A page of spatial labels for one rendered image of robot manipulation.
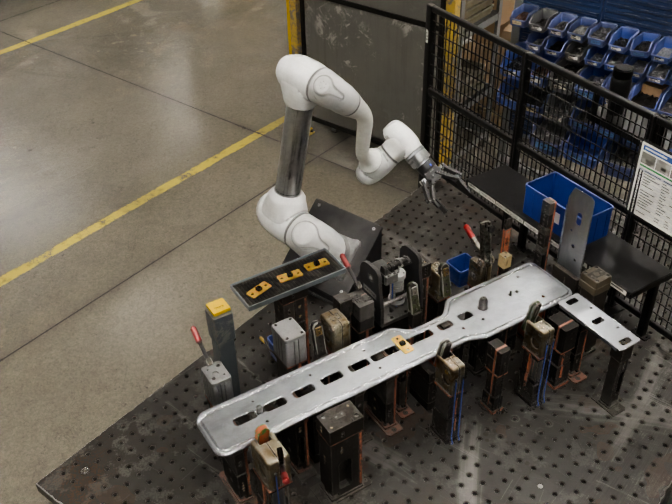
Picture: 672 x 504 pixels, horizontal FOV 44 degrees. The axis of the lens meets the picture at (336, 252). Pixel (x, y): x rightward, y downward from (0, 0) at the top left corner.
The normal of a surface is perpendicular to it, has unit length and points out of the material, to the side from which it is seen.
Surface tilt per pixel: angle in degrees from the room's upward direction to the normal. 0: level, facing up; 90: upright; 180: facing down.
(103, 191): 0
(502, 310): 0
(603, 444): 0
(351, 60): 90
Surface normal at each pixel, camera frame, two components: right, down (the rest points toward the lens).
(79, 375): -0.02, -0.80
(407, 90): -0.59, 0.56
